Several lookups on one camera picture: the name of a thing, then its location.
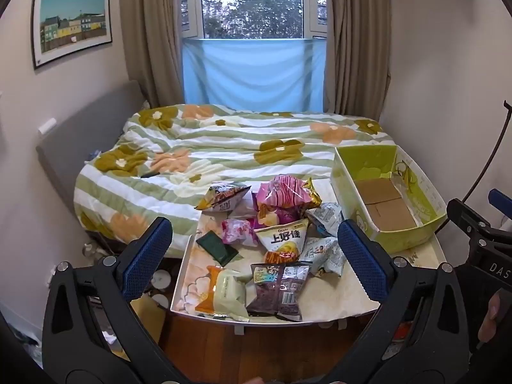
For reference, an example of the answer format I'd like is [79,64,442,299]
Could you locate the white blue snack packet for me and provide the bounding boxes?
[308,202,345,236]

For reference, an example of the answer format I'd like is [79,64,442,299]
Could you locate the black curved cable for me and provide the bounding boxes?
[460,102,512,209]

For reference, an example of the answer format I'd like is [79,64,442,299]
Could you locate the brown cardboard piece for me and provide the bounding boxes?
[130,294,166,345]

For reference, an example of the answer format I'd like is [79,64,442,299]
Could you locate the purple chip bag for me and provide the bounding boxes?
[252,204,308,228]

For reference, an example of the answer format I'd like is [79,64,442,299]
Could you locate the orange white bread packet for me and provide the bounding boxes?
[195,265,251,323]

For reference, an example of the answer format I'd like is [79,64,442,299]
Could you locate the white frame window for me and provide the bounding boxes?
[178,0,332,41]

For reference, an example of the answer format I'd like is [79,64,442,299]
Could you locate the beige curtain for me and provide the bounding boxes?
[326,0,395,123]
[119,0,188,108]

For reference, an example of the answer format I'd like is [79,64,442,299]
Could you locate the green cardboard box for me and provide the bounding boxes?
[330,145,448,254]

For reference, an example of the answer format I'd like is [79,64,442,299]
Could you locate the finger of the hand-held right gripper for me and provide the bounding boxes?
[447,198,486,244]
[488,189,512,212]

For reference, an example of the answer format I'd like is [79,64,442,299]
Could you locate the pink striped snack packet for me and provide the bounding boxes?
[256,175,310,209]

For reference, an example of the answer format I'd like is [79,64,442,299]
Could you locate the light blue cloth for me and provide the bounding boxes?
[182,37,326,113]

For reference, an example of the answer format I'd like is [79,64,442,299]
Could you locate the white cartoon snack packet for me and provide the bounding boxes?
[300,237,347,277]

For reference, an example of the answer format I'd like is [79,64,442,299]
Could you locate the dark green snack packet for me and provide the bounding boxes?
[195,232,236,267]

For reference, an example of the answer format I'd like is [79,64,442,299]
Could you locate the orange white snack bag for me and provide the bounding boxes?
[195,183,252,212]

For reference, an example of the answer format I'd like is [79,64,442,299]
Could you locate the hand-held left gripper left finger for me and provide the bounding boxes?
[42,216,173,384]

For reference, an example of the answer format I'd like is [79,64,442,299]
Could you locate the person's right hand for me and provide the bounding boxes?
[478,288,502,342]

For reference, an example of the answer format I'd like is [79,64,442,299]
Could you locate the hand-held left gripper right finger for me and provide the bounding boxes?
[337,219,470,384]

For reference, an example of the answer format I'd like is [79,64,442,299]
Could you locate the grey bed headboard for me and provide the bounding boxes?
[36,80,147,193]

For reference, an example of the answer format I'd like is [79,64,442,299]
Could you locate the white floral tray table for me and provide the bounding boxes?
[170,216,452,324]

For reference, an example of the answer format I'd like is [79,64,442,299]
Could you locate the gold foil snack packet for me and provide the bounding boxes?
[304,178,323,211]

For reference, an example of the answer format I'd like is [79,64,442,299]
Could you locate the framed houses picture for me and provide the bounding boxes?
[31,0,113,70]

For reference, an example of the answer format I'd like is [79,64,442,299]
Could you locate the dark brown snack packet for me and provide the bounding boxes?
[245,261,313,323]

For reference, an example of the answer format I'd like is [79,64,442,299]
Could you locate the yellow white chip bag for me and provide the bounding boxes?
[255,220,310,265]

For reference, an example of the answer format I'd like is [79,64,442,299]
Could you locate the pink strawberry candy packet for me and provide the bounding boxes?
[221,218,259,246]

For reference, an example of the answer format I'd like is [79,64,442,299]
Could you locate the green floral striped blanket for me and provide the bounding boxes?
[74,104,395,257]

